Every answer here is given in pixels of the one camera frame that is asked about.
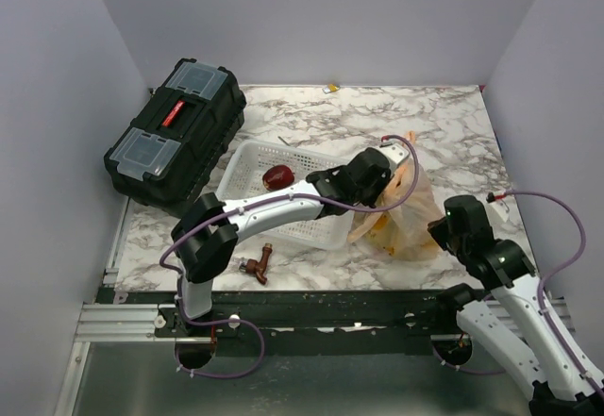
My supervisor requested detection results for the white plastic basket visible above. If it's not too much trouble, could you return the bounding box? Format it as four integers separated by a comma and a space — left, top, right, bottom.
216, 140, 353, 250

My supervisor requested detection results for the red fake apple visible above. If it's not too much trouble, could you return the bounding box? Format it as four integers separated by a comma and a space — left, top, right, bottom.
262, 164, 295, 191

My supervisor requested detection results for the aluminium rail extrusion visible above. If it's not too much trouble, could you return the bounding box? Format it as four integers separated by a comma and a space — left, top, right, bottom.
75, 304, 176, 343

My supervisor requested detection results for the black plastic toolbox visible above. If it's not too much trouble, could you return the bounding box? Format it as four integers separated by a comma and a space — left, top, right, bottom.
104, 58, 246, 218

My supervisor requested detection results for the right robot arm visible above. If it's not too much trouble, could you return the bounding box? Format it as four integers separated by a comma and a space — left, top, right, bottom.
428, 195, 603, 415

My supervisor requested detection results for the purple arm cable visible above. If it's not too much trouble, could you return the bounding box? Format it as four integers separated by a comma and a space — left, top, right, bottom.
431, 190, 604, 398
159, 133, 421, 379

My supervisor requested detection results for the brown faucet tap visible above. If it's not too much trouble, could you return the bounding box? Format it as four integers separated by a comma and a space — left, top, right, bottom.
239, 243, 273, 285

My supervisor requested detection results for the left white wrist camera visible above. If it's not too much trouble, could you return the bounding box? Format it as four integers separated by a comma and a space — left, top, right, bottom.
377, 141, 411, 173

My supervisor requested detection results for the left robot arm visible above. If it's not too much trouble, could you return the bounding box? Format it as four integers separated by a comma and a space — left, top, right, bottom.
171, 147, 396, 336

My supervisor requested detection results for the black mounting rail base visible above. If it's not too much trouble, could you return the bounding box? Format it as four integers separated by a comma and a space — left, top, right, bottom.
95, 288, 471, 357

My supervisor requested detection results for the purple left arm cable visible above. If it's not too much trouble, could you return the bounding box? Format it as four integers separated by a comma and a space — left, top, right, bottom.
159, 133, 421, 379

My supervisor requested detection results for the orange translucent plastic bag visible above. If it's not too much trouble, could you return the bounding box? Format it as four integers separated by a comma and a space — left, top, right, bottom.
347, 156, 443, 262

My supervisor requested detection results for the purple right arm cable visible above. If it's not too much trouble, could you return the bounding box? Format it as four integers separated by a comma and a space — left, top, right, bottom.
431, 190, 604, 398

